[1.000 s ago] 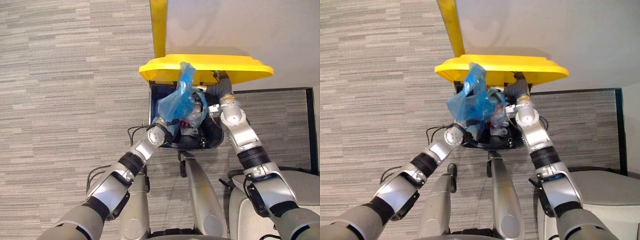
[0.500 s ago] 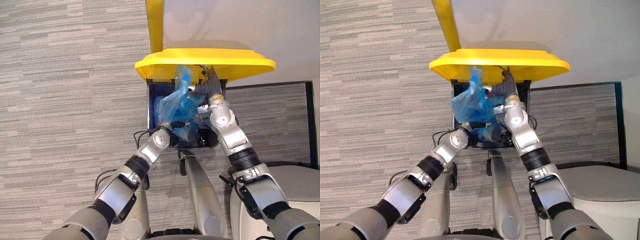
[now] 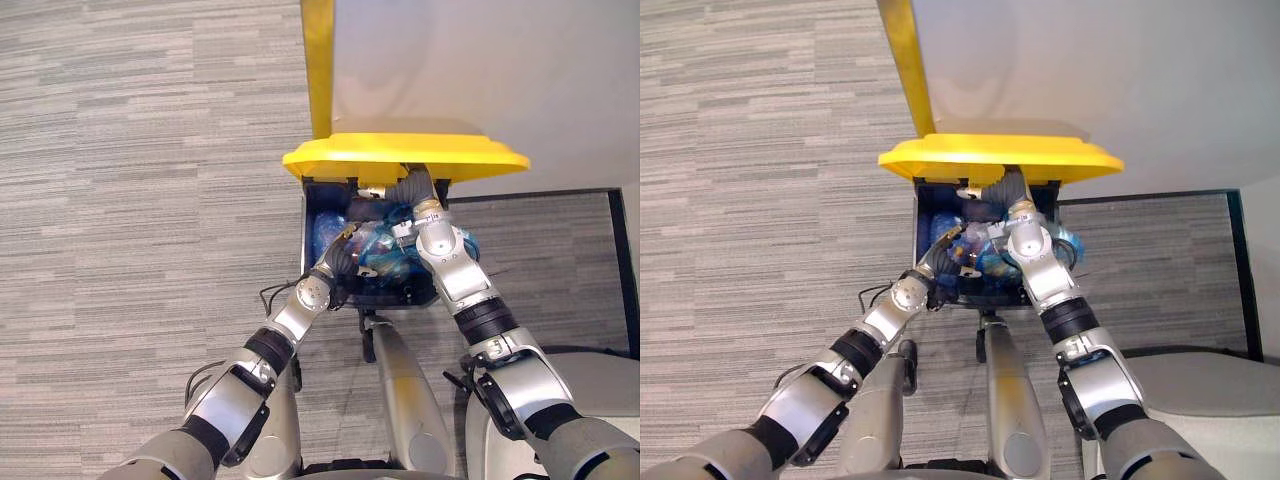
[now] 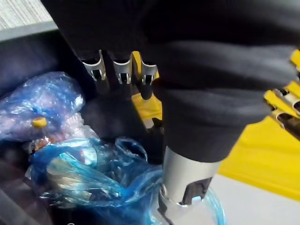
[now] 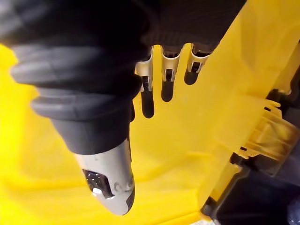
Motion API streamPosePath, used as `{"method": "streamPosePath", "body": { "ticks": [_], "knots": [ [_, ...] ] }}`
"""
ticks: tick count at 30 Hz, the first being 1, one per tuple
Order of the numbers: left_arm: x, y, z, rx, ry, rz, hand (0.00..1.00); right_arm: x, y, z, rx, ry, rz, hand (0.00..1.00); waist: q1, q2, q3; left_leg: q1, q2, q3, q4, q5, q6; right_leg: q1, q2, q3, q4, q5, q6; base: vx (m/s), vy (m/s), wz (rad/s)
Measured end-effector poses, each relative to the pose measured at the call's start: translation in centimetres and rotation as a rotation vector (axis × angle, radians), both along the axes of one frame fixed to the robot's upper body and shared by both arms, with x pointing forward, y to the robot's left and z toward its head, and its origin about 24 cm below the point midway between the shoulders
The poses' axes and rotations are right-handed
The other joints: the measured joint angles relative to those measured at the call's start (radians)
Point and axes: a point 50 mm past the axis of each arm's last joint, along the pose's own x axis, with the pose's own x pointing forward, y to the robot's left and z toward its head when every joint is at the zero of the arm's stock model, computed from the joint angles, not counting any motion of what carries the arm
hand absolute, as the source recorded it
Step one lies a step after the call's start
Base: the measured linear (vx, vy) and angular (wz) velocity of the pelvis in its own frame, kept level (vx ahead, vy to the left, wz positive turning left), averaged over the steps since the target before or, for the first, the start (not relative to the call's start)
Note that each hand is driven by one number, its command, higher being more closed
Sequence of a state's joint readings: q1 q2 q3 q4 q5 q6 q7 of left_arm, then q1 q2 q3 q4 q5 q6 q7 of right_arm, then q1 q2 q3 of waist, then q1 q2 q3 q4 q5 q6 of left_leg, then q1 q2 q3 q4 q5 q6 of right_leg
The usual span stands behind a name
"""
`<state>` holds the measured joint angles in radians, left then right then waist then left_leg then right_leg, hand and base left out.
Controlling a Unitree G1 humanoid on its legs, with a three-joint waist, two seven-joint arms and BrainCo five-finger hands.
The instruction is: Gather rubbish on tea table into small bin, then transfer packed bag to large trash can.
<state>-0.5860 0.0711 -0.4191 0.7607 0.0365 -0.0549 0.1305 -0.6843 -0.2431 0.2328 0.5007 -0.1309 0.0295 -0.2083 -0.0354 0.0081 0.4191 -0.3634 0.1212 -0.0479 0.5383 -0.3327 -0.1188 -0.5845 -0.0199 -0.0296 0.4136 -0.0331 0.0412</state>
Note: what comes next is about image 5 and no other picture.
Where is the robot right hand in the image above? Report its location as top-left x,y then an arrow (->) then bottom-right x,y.
0,0 -> 247,216

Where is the yellow plastic trash can lid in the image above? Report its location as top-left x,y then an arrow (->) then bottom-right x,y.
0,0 -> 300,225

